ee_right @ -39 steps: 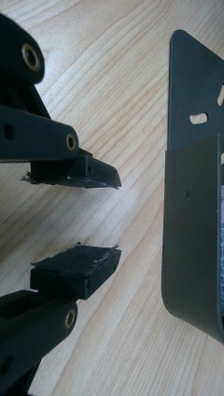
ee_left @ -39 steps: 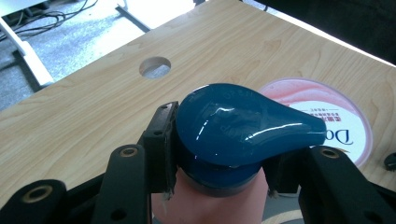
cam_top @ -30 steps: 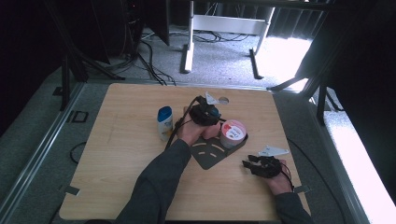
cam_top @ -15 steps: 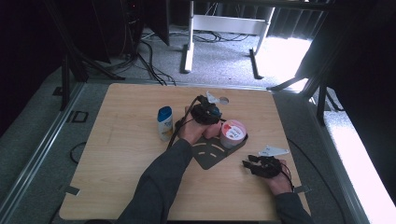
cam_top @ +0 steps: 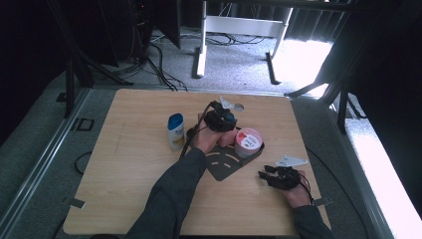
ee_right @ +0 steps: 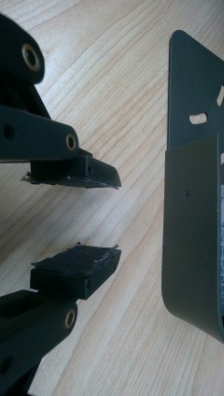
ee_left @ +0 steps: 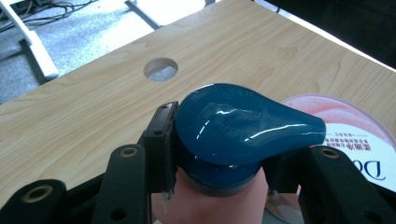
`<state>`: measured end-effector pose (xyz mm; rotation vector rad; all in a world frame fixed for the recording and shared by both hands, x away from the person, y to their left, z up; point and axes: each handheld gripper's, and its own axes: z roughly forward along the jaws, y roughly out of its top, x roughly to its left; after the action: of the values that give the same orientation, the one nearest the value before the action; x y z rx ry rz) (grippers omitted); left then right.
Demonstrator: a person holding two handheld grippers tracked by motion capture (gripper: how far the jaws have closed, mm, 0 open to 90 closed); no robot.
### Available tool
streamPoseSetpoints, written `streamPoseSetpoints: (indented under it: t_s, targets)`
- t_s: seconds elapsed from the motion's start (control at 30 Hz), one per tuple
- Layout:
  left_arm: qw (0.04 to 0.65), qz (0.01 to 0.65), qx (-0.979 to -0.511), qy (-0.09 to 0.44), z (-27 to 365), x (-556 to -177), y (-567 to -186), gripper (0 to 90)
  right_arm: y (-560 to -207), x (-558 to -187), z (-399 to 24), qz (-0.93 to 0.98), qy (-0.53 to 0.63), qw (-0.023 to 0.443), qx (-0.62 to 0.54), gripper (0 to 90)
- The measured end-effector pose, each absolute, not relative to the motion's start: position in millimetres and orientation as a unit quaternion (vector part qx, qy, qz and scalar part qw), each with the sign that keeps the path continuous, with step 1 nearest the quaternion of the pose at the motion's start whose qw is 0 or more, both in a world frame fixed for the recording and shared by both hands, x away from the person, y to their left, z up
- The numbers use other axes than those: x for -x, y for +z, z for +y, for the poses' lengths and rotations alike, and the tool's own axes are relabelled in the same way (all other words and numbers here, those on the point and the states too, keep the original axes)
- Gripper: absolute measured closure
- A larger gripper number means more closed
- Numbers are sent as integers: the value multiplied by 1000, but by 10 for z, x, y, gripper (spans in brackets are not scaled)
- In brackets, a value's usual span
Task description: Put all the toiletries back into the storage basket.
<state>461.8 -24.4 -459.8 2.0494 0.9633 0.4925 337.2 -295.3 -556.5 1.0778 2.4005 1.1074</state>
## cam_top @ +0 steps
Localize left hand-held gripper cable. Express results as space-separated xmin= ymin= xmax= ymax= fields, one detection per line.
xmin=178 ymin=102 xmax=215 ymax=160

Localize black metal stand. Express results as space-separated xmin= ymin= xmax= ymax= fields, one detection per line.
xmin=284 ymin=0 xmax=367 ymax=134
xmin=46 ymin=0 xmax=134 ymax=120

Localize black floor cable bundle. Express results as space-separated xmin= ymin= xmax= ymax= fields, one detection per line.
xmin=145 ymin=42 xmax=189 ymax=93

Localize white desk frame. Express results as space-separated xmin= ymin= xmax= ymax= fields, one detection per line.
xmin=191 ymin=0 xmax=295 ymax=86

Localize black rectangular floor bracket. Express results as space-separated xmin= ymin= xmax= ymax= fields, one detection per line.
xmin=69 ymin=117 xmax=96 ymax=132

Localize grey tape strip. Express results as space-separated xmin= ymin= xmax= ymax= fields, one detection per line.
xmin=313 ymin=196 xmax=333 ymax=207
xmin=64 ymin=196 xmax=87 ymax=210

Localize aluminium floor rail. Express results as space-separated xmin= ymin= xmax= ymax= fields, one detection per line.
xmin=0 ymin=87 xmax=92 ymax=231
xmin=326 ymin=102 xmax=396 ymax=239

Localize person's right hand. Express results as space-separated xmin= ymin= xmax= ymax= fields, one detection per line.
xmin=282 ymin=170 xmax=315 ymax=210

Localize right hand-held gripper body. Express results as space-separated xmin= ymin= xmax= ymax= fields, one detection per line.
xmin=269 ymin=154 xmax=310 ymax=191

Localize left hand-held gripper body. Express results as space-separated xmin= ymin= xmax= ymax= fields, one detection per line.
xmin=203 ymin=97 xmax=245 ymax=133

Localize pink jar with white lid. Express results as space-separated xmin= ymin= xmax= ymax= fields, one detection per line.
xmin=234 ymin=127 xmax=264 ymax=159

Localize black cable loop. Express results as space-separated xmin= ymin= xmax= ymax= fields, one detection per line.
xmin=74 ymin=150 xmax=94 ymax=176

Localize black slotted corner shelf rack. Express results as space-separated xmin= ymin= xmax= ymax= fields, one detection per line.
xmin=186 ymin=125 xmax=266 ymax=182

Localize cables under white desk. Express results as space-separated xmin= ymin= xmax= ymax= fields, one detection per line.
xmin=205 ymin=31 xmax=268 ymax=47

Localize person's left hand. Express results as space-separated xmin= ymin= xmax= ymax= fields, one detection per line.
xmin=192 ymin=113 xmax=230 ymax=154

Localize white bottle with blue cap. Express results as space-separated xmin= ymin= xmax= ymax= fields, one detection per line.
xmin=166 ymin=113 xmax=186 ymax=152

